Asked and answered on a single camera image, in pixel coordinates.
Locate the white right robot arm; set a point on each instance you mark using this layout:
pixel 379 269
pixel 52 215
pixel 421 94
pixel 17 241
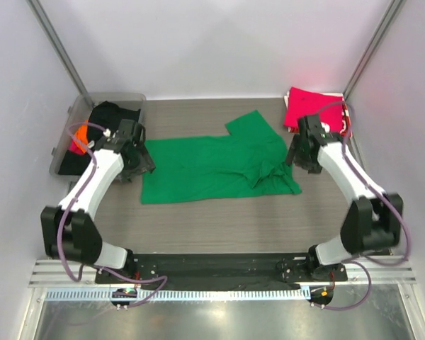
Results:
pixel 373 219

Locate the clear plastic bin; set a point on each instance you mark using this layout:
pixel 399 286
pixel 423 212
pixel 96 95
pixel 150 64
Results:
pixel 79 111

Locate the orange t-shirt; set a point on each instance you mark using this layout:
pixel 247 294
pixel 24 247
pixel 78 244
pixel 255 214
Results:
pixel 81 132

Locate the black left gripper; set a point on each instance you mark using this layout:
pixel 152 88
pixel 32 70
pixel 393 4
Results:
pixel 145 164

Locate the green t-shirt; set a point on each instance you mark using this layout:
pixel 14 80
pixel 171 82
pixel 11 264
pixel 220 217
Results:
pixel 249 161

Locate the black t-shirt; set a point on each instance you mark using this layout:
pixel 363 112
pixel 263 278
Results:
pixel 105 116

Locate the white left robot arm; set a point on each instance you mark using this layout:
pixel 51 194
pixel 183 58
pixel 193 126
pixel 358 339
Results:
pixel 69 231

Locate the folded pink t-shirt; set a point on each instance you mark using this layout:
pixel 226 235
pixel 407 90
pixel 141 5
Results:
pixel 304 106

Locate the slotted white cable duct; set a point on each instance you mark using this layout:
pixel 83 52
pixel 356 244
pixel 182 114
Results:
pixel 118 294

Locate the aluminium corner post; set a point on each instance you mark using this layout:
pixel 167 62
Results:
pixel 383 27
pixel 57 45

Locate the aluminium frame rail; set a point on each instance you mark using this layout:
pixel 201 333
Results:
pixel 50 273

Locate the left aluminium corner post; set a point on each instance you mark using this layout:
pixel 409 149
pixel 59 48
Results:
pixel 57 45

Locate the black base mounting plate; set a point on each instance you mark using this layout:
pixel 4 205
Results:
pixel 232 272

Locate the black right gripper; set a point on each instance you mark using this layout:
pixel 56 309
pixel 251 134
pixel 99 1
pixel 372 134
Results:
pixel 312 166

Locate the right aluminium corner post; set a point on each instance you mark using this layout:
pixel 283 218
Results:
pixel 383 27

